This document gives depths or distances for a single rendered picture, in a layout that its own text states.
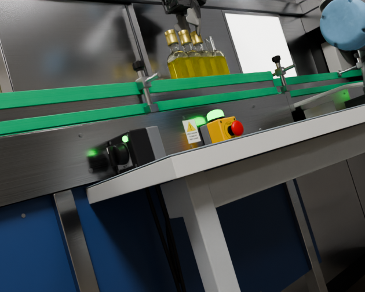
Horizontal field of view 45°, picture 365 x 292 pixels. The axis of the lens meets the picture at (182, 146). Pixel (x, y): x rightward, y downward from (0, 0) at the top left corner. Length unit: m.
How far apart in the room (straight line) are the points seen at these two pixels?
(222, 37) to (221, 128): 0.78
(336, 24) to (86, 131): 0.63
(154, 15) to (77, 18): 0.30
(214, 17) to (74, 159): 1.09
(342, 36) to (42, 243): 0.80
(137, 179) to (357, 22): 0.64
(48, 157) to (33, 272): 0.21
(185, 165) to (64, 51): 0.81
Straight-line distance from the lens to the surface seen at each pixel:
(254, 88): 1.41
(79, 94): 0.98
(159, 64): 1.52
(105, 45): 1.45
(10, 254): 0.85
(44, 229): 0.88
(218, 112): 1.13
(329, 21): 1.13
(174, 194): 0.72
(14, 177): 0.85
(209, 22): 1.80
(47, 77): 1.30
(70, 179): 0.89
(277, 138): 0.76
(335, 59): 2.50
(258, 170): 0.77
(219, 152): 0.67
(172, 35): 1.41
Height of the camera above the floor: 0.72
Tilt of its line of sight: 4 degrees up
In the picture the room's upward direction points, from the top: 17 degrees counter-clockwise
